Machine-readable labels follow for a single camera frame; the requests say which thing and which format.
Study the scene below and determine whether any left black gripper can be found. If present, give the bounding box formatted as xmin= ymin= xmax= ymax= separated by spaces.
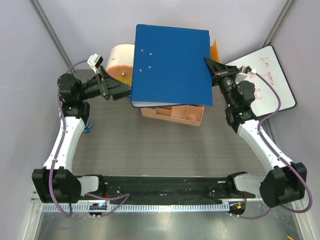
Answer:
xmin=78 ymin=66 xmax=134 ymax=101

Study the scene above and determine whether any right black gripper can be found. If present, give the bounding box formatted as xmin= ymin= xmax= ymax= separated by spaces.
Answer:
xmin=202 ymin=58 xmax=240 ymax=110

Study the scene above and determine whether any orange folder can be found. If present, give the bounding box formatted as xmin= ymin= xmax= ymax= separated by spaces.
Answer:
xmin=210 ymin=40 xmax=220 ymax=63

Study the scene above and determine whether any white arched drawer cabinet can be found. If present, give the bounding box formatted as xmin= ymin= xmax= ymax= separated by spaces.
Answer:
xmin=105 ymin=44 xmax=135 ymax=86

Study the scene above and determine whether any blue ring binder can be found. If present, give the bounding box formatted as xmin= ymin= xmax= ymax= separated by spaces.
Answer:
xmin=130 ymin=24 xmax=213 ymax=108

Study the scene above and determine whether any orange desk file organizer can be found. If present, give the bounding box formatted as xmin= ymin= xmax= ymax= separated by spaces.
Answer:
xmin=140 ymin=105 xmax=205 ymax=127

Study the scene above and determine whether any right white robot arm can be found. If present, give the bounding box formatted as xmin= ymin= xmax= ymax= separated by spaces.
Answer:
xmin=204 ymin=57 xmax=310 ymax=208

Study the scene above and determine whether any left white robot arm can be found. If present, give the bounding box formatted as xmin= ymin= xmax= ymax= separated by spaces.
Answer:
xmin=31 ymin=67 xmax=131 ymax=204

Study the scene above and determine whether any white dry-erase board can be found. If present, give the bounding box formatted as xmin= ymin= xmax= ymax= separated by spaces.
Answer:
xmin=227 ymin=45 xmax=297 ymax=117

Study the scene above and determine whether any small blue-label bottle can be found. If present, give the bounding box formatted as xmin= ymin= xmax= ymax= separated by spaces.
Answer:
xmin=83 ymin=120 xmax=92 ymax=134

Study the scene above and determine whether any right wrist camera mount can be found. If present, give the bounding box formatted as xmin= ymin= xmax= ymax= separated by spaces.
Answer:
xmin=236 ymin=66 xmax=257 ymax=82

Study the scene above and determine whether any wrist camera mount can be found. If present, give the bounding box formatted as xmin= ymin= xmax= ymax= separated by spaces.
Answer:
xmin=236 ymin=66 xmax=257 ymax=82
xmin=87 ymin=53 xmax=103 ymax=74

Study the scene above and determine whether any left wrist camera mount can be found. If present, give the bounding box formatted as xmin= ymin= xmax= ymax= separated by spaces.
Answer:
xmin=87 ymin=53 xmax=103 ymax=74

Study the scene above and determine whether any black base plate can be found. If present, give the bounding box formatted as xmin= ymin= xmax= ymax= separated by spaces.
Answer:
xmin=93 ymin=176 xmax=255 ymax=205

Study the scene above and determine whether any perforated cable tray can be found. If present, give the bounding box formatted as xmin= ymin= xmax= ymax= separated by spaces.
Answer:
xmin=42 ymin=202 xmax=230 ymax=213

